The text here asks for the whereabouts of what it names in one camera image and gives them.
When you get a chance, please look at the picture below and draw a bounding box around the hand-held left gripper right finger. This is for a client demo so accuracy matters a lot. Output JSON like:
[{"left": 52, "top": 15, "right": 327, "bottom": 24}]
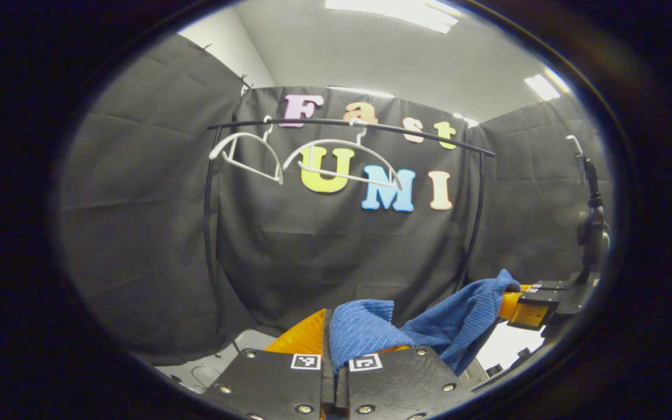
[{"left": 336, "top": 344, "right": 477, "bottom": 420}]

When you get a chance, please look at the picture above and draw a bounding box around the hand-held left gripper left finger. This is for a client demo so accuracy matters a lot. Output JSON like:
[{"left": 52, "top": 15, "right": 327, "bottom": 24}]
[{"left": 202, "top": 308, "right": 337, "bottom": 420}]

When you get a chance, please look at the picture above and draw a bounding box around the blue corduroy jacket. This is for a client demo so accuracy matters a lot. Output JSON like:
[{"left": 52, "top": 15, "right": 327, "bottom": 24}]
[{"left": 329, "top": 268, "right": 522, "bottom": 377}]

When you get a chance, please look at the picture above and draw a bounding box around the large ceiling light panel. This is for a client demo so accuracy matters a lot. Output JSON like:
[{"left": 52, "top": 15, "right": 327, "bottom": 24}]
[{"left": 324, "top": 0, "right": 459, "bottom": 34}]

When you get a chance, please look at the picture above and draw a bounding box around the white clothes hanger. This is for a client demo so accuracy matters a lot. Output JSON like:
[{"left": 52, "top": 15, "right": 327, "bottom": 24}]
[
  {"left": 209, "top": 115, "right": 284, "bottom": 186},
  {"left": 282, "top": 118, "right": 404, "bottom": 191}
]

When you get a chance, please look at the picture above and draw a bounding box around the small double ceiling light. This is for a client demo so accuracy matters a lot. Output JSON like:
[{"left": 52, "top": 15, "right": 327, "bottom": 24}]
[{"left": 524, "top": 69, "right": 570, "bottom": 101}]

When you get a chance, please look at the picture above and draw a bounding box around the ceiling light strip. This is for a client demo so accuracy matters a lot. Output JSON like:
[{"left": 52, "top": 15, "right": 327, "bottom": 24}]
[{"left": 327, "top": 86, "right": 396, "bottom": 99}]

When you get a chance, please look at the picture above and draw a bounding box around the black metal clothes rack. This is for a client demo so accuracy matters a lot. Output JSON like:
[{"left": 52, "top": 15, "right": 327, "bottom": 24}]
[{"left": 203, "top": 118, "right": 495, "bottom": 356}]

